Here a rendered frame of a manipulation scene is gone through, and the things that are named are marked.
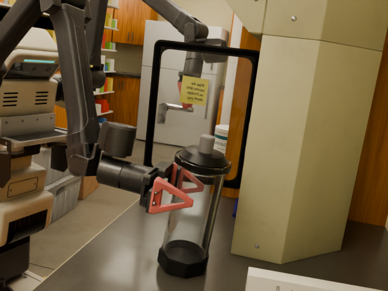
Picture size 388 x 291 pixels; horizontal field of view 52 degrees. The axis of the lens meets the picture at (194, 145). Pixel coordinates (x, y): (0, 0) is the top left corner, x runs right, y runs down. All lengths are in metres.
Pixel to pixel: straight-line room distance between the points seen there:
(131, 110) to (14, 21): 5.31
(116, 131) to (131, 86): 5.53
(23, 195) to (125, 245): 0.71
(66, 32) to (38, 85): 0.56
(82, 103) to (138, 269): 0.36
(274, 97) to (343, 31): 0.19
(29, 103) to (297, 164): 0.95
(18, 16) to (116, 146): 0.45
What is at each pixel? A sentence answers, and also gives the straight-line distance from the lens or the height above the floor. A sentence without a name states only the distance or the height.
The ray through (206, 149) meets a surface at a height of 1.19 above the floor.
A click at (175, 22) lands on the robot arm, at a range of 1.28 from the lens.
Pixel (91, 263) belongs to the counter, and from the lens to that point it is 0.83.
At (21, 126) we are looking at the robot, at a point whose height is 1.07.
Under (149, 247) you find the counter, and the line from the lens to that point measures 0.90.
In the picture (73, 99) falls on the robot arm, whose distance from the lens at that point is 0.88.
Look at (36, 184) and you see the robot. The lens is 1.56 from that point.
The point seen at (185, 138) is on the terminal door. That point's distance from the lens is 1.16.
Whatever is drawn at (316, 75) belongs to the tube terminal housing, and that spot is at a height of 1.34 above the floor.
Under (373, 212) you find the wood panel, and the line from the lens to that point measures 1.28.
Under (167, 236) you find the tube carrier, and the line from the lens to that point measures 0.79.
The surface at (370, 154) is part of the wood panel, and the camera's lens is 1.23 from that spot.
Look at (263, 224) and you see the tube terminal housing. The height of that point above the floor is 1.02.
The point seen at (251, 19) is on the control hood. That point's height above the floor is 1.44.
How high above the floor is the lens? 1.35
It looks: 12 degrees down
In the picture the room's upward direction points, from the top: 7 degrees clockwise
